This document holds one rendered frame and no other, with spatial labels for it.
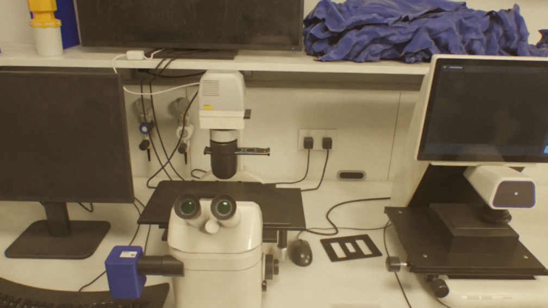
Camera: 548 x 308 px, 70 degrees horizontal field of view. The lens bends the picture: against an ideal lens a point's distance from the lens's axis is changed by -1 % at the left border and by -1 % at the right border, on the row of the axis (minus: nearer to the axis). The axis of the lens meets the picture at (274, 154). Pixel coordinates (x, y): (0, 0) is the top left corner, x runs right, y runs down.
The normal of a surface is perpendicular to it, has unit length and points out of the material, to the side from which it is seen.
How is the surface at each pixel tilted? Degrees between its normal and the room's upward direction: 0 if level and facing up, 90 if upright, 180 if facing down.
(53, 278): 0
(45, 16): 85
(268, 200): 0
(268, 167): 90
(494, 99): 93
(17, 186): 86
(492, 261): 0
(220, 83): 73
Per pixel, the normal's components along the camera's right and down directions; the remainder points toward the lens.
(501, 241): 0.01, 0.39
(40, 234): 0.02, -0.92
